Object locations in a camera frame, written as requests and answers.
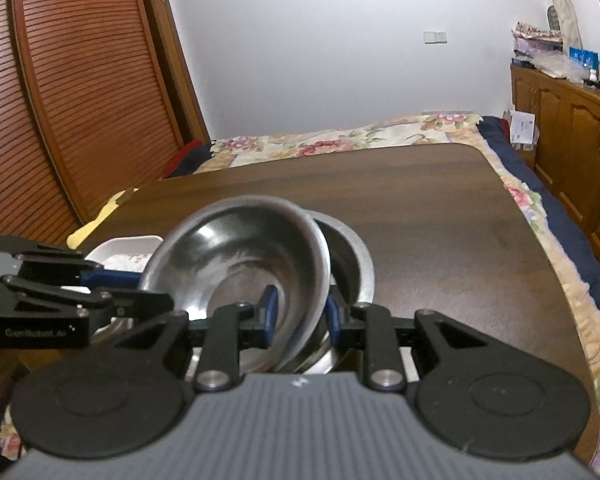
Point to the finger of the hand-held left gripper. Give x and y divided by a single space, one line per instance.
110 278
140 305

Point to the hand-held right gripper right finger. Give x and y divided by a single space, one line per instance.
336 320

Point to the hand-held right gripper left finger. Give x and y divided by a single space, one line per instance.
268 315

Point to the white floral square plate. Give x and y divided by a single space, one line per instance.
122 250

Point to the large stainless steel bowl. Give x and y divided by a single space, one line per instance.
351 260

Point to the small stainless steel bowl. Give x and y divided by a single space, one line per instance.
230 250

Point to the dark red navy cloth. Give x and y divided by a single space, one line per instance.
187 157

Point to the louvered wooden wardrobe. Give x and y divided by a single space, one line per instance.
80 85

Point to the floral bed blanket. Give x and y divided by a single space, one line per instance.
530 200

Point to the white paper bag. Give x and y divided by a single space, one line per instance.
522 130

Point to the wooden sideboard cabinet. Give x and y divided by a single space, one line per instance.
570 150

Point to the clear plastic bag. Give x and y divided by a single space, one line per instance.
552 67

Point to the pile of folded cloths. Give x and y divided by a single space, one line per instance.
535 42

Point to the blue box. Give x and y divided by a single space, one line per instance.
582 57

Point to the cream curtain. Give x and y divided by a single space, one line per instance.
562 5

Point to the white wall switch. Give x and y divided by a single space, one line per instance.
435 36

